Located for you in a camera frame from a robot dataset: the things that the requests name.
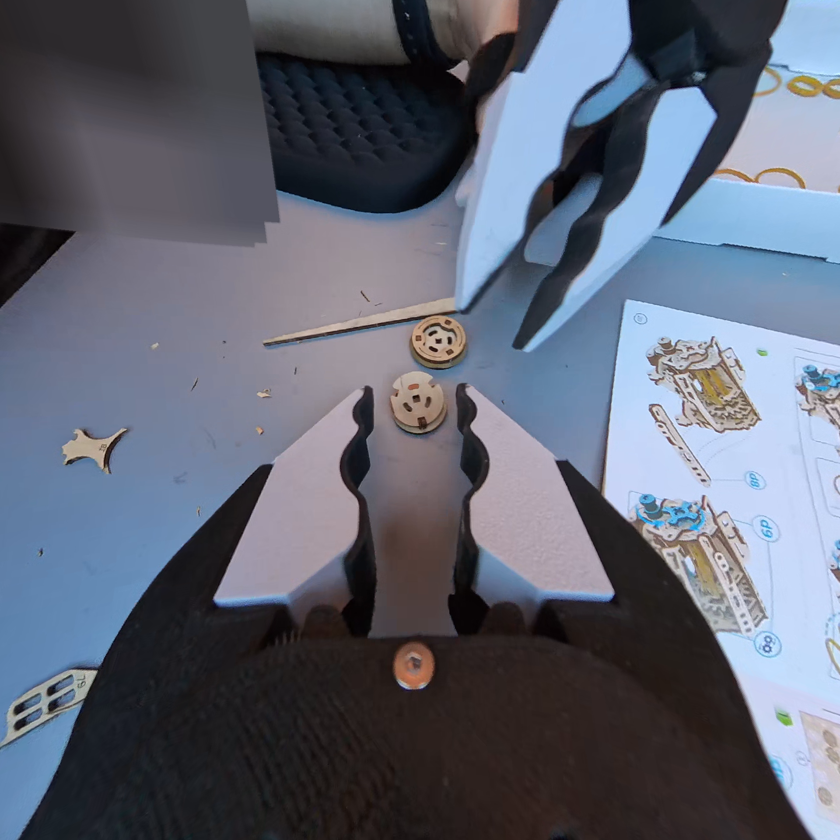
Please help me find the black quilted cushion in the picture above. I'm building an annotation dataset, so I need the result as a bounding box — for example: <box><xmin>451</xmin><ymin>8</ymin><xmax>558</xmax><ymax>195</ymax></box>
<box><xmin>256</xmin><ymin>51</ymin><xmax>475</xmax><ymax>215</ymax></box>

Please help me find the group of rubber bands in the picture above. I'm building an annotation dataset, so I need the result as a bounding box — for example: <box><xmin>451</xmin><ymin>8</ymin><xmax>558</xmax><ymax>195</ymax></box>
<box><xmin>712</xmin><ymin>66</ymin><xmax>840</xmax><ymax>191</ymax></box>

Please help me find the slotted wooden scrap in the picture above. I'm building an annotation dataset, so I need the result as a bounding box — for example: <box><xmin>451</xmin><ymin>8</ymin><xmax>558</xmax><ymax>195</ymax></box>
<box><xmin>0</xmin><ymin>668</ymin><xmax>99</xmax><ymax>749</ymax></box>

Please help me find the star-shaped wooden scrap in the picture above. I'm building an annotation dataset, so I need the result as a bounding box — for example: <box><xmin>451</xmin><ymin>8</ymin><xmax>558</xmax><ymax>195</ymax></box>
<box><xmin>62</xmin><ymin>428</ymin><xmax>129</xmax><ymax>475</ymax></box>

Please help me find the black wristband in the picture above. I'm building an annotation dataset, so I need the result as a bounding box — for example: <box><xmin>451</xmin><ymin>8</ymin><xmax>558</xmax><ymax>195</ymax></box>
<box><xmin>392</xmin><ymin>0</ymin><xmax>460</xmax><ymax>70</ymax></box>

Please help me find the person's left hand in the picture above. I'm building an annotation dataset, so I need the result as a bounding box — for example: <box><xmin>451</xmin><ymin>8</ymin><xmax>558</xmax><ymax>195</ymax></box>
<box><xmin>427</xmin><ymin>0</ymin><xmax>523</xmax><ymax>64</ymax></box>

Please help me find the white cardboard box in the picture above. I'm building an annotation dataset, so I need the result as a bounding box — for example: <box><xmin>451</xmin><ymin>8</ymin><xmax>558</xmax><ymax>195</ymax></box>
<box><xmin>650</xmin><ymin>0</ymin><xmax>840</xmax><ymax>263</ymax></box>

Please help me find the instruction booklet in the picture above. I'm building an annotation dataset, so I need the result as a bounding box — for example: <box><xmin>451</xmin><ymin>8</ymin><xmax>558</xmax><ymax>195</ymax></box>
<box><xmin>602</xmin><ymin>298</ymin><xmax>840</xmax><ymax>840</ymax></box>

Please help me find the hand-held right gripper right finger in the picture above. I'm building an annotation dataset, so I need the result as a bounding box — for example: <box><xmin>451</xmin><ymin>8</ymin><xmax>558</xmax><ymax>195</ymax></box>
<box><xmin>448</xmin><ymin>382</ymin><xmax>616</xmax><ymax>637</ymax></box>

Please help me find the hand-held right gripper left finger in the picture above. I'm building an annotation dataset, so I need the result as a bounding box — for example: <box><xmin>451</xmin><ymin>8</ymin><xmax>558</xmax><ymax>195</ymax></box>
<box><xmin>213</xmin><ymin>385</ymin><xmax>377</xmax><ymax>637</ymax></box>

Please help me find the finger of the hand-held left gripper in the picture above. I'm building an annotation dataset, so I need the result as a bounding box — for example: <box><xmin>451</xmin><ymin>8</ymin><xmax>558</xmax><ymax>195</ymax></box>
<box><xmin>454</xmin><ymin>0</ymin><xmax>635</xmax><ymax>314</ymax></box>
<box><xmin>512</xmin><ymin>87</ymin><xmax>721</xmax><ymax>353</ymax></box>

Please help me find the tapered wooden stick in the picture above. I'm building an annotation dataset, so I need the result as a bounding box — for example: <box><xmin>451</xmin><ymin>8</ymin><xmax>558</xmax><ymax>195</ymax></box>
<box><xmin>262</xmin><ymin>297</ymin><xmax>458</xmax><ymax>347</ymax></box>

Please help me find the notched wooden disc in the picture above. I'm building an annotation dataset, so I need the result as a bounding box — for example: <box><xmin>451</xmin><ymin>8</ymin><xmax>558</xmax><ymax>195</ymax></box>
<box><xmin>390</xmin><ymin>371</ymin><xmax>447</xmax><ymax>421</ymax></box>

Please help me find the thick wooden wheel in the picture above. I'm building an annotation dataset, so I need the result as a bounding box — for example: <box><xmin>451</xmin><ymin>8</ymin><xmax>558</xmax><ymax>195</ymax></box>
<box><xmin>410</xmin><ymin>315</ymin><xmax>468</xmax><ymax>370</ymax></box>

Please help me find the grey desk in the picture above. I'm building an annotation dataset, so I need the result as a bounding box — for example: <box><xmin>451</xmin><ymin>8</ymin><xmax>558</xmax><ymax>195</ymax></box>
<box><xmin>0</xmin><ymin>189</ymin><xmax>840</xmax><ymax>840</ymax></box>

